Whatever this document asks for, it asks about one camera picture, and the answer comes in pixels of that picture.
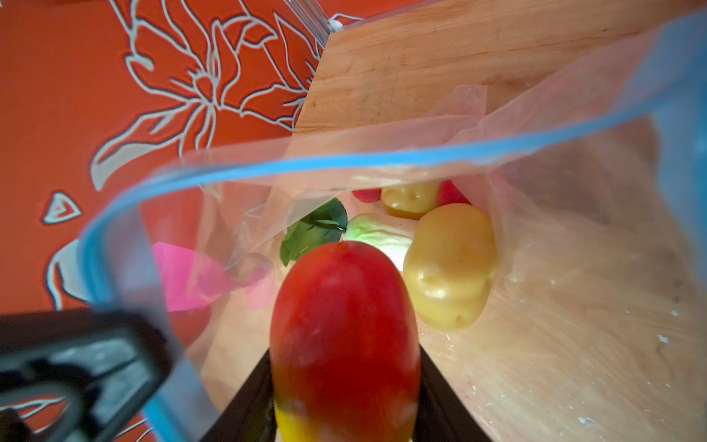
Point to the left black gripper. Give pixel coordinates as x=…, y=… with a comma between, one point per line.
x=104, y=365

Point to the clear zip top bag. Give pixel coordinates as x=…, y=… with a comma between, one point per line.
x=581, y=131

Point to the red yellow mango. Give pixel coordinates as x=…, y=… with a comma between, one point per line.
x=344, y=348

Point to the pink plastic cup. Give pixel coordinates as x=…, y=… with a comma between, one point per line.
x=192, y=280

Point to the red apple front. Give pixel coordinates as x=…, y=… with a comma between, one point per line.
x=367, y=196

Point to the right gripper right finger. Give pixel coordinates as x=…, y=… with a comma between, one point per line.
x=442, y=417

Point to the yellow potato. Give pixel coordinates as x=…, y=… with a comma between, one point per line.
x=451, y=265

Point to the red apple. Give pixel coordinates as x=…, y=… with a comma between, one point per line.
x=448, y=193
x=367, y=196

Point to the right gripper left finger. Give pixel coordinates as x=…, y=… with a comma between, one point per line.
x=250, y=416

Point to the yellow-green pear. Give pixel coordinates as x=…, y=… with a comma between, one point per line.
x=410, y=201

